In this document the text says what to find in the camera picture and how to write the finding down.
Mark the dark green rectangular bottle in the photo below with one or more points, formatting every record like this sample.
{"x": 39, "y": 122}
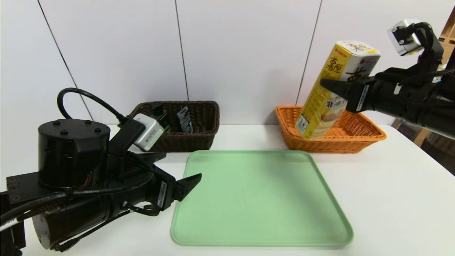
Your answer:
{"x": 161, "y": 115}

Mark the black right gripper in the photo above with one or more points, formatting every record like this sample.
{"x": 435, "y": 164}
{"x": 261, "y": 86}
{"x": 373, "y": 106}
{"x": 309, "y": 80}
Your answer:
{"x": 359, "y": 97}

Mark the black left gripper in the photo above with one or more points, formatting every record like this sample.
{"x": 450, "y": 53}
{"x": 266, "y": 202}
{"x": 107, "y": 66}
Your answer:
{"x": 164, "y": 193}

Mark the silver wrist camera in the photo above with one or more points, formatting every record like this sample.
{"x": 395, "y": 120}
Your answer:
{"x": 403, "y": 37}
{"x": 149, "y": 133}

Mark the dark chair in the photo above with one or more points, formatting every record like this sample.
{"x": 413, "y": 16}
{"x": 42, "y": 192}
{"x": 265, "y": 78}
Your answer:
{"x": 439, "y": 153}

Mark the dark green cone tube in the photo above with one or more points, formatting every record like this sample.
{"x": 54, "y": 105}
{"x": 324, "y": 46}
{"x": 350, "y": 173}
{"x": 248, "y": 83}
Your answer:
{"x": 185, "y": 121}

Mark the wooden cabinet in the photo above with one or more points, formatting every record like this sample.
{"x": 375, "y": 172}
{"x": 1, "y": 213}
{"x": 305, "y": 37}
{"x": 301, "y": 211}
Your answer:
{"x": 449, "y": 28}

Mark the yellow potato chips box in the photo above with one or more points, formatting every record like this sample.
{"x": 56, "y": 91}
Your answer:
{"x": 320, "y": 103}

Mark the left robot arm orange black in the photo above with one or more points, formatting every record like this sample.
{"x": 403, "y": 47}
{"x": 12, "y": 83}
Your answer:
{"x": 71, "y": 153}

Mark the dark brown wicker basket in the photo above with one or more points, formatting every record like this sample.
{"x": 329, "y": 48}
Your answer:
{"x": 199, "y": 138}

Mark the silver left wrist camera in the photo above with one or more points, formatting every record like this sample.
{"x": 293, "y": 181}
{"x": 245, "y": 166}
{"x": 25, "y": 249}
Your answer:
{"x": 149, "y": 133}

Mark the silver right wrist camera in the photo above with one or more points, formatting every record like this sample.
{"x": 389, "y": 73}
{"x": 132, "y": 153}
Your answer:
{"x": 403, "y": 37}

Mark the light green plastic tray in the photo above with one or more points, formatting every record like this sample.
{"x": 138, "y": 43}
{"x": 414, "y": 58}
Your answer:
{"x": 263, "y": 202}

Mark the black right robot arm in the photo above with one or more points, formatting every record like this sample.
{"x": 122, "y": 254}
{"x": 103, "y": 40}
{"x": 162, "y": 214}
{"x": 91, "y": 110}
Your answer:
{"x": 419, "y": 103}

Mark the orange wicker basket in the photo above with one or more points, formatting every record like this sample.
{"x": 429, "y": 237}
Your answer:
{"x": 355, "y": 138}

